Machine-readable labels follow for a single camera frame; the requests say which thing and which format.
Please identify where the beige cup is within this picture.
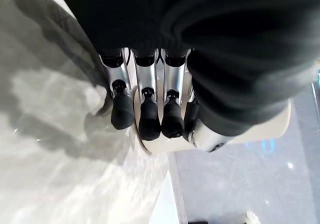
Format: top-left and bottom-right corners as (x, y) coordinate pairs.
(131, 83), (292, 156)

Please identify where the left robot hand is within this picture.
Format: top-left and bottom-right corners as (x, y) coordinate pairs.
(53, 0), (320, 153)

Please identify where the white vanity cabinet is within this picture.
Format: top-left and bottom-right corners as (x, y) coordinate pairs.
(146, 151), (187, 224)

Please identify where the white fluffy thing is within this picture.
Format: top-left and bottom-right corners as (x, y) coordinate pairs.
(242, 203), (260, 224)

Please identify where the black thing on floor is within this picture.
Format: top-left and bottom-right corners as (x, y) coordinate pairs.
(187, 218), (242, 224)

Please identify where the grey floor mat blue print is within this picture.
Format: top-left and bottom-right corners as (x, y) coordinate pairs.
(174, 80), (320, 224)

